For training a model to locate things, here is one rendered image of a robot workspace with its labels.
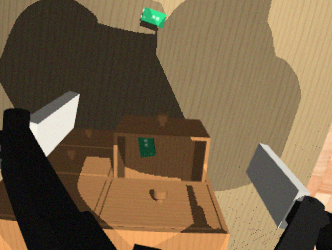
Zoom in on orange-brown wooden chest of drawers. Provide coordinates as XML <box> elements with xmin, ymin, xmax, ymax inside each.
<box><xmin>0</xmin><ymin>164</ymin><xmax>230</xmax><ymax>250</ymax></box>

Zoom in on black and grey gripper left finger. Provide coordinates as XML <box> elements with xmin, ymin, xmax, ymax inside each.
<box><xmin>0</xmin><ymin>91</ymin><xmax>117</xmax><ymax>250</ymax></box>

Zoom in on brown wooden drawer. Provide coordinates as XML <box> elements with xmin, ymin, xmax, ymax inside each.
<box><xmin>0</xmin><ymin>175</ymin><xmax>106</xmax><ymax>217</ymax></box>
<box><xmin>47</xmin><ymin>146</ymin><xmax>114</xmax><ymax>177</ymax></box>
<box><xmin>58</xmin><ymin>128</ymin><xmax>114</xmax><ymax>149</ymax></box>
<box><xmin>98</xmin><ymin>179</ymin><xmax>221</xmax><ymax>230</ymax></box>
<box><xmin>114</xmin><ymin>113</ymin><xmax>211</xmax><ymax>182</ymax></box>

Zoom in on green nine-volt battery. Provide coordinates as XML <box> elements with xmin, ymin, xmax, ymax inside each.
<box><xmin>141</xmin><ymin>7</ymin><xmax>167</xmax><ymax>28</ymax></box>
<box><xmin>138</xmin><ymin>137</ymin><xmax>156</xmax><ymax>157</ymax></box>

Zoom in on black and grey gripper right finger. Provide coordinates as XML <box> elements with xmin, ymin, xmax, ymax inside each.
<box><xmin>246</xmin><ymin>143</ymin><xmax>332</xmax><ymax>250</ymax></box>

